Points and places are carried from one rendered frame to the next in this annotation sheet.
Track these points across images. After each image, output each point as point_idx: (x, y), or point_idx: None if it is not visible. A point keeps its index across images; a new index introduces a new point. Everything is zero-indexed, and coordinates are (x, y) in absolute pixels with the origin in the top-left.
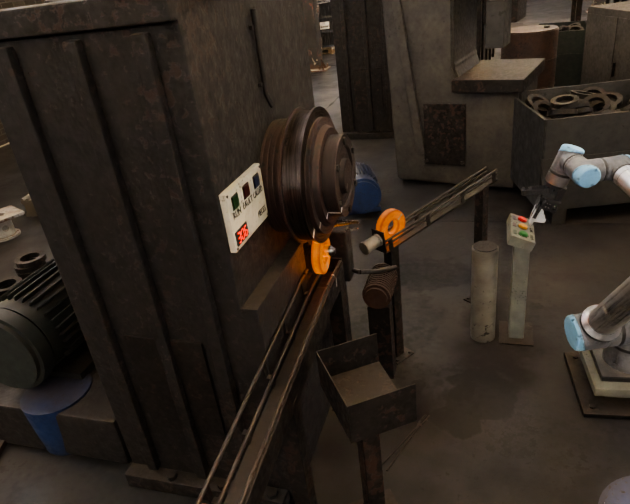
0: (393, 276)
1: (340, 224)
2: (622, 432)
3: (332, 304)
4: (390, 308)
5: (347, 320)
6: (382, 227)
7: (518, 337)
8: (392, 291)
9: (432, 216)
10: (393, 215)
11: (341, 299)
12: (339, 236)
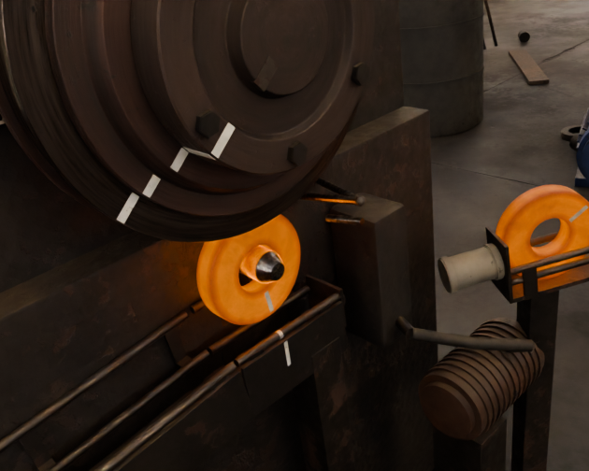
0: (522, 365)
1: (325, 198)
2: None
3: (249, 413)
4: (490, 444)
5: (345, 445)
6: (511, 232)
7: None
8: (499, 406)
9: None
10: (555, 206)
11: (316, 396)
12: (360, 230)
